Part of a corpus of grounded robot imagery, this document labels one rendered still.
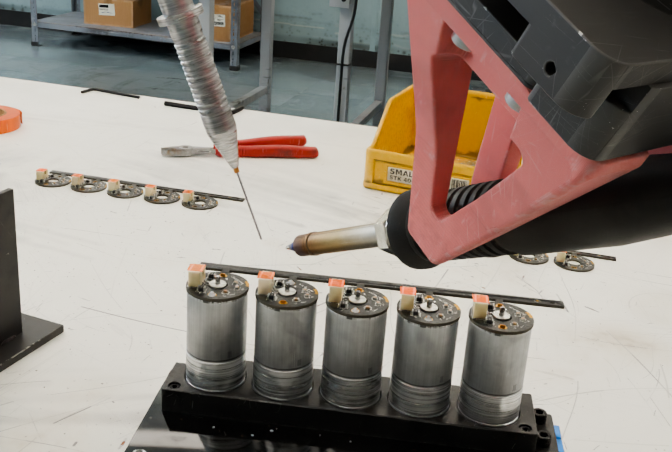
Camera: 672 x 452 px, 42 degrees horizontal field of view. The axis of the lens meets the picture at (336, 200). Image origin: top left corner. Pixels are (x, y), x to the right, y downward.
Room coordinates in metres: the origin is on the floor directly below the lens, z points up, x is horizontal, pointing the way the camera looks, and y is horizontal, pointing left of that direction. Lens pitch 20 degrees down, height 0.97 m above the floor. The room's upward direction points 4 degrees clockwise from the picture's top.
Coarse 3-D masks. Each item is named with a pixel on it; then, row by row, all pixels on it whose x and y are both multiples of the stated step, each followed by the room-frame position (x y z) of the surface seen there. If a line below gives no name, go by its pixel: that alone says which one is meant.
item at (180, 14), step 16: (160, 0) 0.30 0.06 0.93; (176, 0) 0.30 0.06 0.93; (192, 0) 0.30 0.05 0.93; (160, 16) 0.30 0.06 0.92; (176, 16) 0.29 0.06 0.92; (192, 16) 0.30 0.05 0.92; (176, 32) 0.30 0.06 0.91; (192, 32) 0.30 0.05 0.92; (176, 48) 0.30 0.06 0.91; (192, 48) 0.30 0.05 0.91; (208, 48) 0.30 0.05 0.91; (192, 64) 0.30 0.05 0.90; (208, 64) 0.30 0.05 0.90; (192, 80) 0.30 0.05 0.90; (208, 80) 0.30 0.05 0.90; (208, 96) 0.30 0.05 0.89; (224, 96) 0.30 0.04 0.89; (208, 112) 0.30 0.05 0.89; (224, 112) 0.30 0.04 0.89; (208, 128) 0.30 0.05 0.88; (224, 128) 0.30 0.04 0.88
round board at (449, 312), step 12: (420, 300) 0.32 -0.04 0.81; (432, 300) 0.32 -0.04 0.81; (444, 300) 0.32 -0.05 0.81; (408, 312) 0.31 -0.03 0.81; (420, 312) 0.31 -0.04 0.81; (444, 312) 0.31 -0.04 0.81; (456, 312) 0.31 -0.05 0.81; (420, 324) 0.30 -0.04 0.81; (432, 324) 0.30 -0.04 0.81; (444, 324) 0.30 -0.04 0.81
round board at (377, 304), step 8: (344, 288) 0.32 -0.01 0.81; (352, 288) 0.32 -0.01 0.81; (368, 288) 0.32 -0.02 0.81; (328, 296) 0.31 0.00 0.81; (368, 296) 0.32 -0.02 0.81; (376, 296) 0.32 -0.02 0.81; (384, 296) 0.32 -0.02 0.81; (328, 304) 0.31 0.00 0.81; (336, 304) 0.31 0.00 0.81; (344, 304) 0.31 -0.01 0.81; (352, 304) 0.31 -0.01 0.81; (368, 304) 0.31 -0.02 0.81; (376, 304) 0.31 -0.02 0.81; (384, 304) 0.31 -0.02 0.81; (336, 312) 0.30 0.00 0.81; (344, 312) 0.30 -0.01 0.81; (352, 312) 0.30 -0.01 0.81; (360, 312) 0.30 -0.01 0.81; (368, 312) 0.30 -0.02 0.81; (376, 312) 0.30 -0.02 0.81; (384, 312) 0.31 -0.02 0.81
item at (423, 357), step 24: (432, 312) 0.31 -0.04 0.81; (408, 336) 0.30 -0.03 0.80; (432, 336) 0.30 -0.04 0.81; (456, 336) 0.31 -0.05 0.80; (408, 360) 0.30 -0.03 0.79; (432, 360) 0.30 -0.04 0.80; (408, 384) 0.30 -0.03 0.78; (432, 384) 0.30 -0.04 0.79; (408, 408) 0.30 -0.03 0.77; (432, 408) 0.30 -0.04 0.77
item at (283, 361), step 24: (264, 312) 0.31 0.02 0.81; (288, 312) 0.30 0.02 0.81; (312, 312) 0.31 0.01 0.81; (264, 336) 0.31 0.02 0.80; (288, 336) 0.30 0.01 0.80; (312, 336) 0.31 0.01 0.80; (264, 360) 0.31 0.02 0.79; (288, 360) 0.30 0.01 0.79; (312, 360) 0.31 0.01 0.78; (264, 384) 0.31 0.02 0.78; (288, 384) 0.30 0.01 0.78
